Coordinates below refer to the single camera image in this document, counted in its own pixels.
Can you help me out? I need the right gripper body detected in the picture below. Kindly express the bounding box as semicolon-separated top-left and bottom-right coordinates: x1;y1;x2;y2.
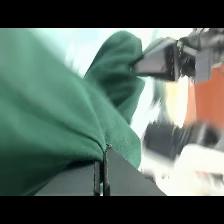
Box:
176;28;224;84

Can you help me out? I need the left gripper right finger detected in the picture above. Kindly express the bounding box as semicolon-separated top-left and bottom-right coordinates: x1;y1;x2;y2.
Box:
101;145;167;197

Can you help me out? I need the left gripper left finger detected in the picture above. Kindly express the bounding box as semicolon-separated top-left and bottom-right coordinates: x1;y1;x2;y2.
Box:
34;160;101;197

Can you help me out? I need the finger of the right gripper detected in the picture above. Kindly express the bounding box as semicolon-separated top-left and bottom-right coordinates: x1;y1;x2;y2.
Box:
131;36;181;83

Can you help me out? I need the dark green garment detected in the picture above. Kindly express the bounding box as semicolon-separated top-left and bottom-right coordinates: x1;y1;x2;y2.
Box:
0;28;147;197

